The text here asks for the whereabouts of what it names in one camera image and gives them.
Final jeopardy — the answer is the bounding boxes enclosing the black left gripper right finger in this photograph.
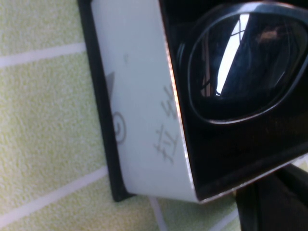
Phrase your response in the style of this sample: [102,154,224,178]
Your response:
[276,164,308,198]

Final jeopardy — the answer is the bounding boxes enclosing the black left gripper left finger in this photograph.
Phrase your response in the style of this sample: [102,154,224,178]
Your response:
[236,177,308,231]

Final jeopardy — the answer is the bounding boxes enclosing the black printed glasses case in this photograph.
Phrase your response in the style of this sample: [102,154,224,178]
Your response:
[77,0,308,204]

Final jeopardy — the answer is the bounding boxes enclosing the black framed glasses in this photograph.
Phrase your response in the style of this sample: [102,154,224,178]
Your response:
[177,1,308,125]

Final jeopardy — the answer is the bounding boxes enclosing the green checked tablecloth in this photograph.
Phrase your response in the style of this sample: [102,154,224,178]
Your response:
[0,0,308,231]

